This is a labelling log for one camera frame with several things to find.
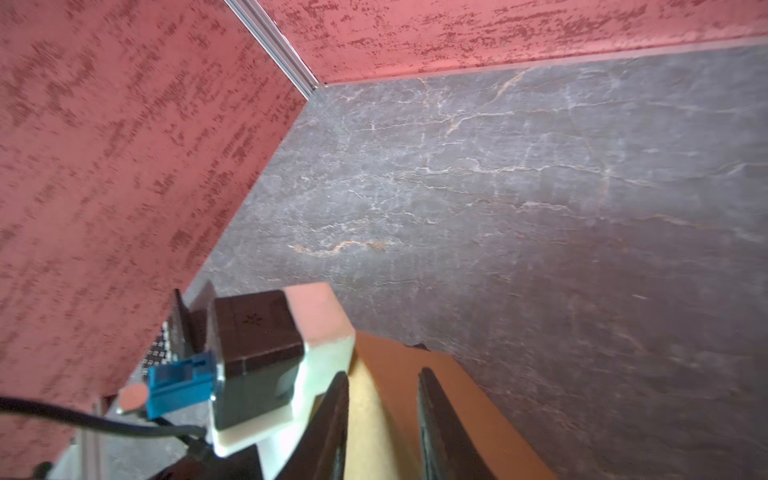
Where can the brown cardboard box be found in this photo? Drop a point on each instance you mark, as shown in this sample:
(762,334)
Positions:
(417,414)

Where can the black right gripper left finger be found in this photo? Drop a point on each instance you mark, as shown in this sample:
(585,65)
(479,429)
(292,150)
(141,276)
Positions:
(321,452)

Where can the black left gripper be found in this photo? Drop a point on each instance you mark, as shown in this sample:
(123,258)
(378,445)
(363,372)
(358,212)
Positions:
(244,464)

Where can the left rear aluminium corner post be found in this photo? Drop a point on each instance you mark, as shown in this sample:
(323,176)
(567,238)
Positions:
(263,28)

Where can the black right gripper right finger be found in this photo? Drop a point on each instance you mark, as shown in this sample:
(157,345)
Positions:
(446,448)

